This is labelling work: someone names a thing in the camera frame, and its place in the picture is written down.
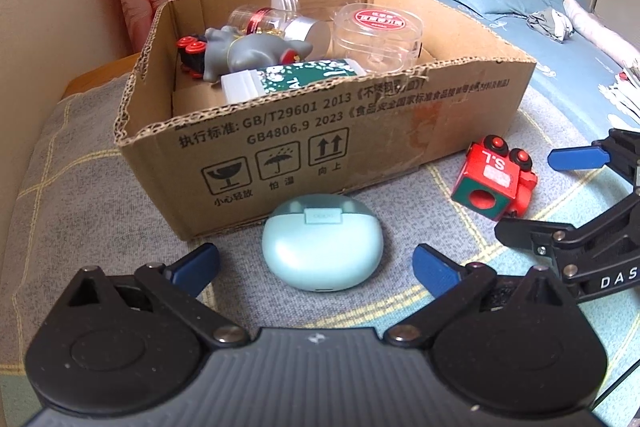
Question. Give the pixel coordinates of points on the white rolled cloth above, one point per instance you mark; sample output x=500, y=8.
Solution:
x=619, y=49

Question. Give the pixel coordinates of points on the black toy train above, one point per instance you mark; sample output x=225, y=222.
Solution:
x=191, y=49

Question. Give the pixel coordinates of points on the grey green checkered blanket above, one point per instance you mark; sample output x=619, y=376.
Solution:
x=81, y=205

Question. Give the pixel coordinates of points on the brown cardboard box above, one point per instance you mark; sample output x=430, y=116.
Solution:
x=213, y=167

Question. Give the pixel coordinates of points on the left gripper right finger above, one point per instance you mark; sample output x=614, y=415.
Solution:
x=455, y=289

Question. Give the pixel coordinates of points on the clear bottle of gold capsules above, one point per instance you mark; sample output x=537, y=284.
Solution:
x=289, y=25

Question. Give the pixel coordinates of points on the clear round red-label container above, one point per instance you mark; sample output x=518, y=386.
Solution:
x=378, y=38

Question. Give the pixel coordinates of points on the crumpled grey cloth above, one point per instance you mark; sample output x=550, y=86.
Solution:
x=551, y=23

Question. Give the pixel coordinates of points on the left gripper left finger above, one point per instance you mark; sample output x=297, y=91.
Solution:
x=177, y=287

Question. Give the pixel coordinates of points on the mint green earbuds case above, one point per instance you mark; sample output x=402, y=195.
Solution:
x=322, y=242

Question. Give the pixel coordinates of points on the red toy train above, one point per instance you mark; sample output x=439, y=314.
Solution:
x=495, y=180

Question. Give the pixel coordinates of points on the grey cartoon animal figurine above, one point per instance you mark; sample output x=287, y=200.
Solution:
x=227, y=50

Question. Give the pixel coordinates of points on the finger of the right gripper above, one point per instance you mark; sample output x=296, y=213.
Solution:
x=578, y=158
x=527, y=235

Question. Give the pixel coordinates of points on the blue floral bedsheet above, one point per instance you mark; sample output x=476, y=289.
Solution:
x=572, y=74

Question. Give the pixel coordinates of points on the medical cotton swabs container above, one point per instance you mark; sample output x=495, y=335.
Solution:
x=244, y=86

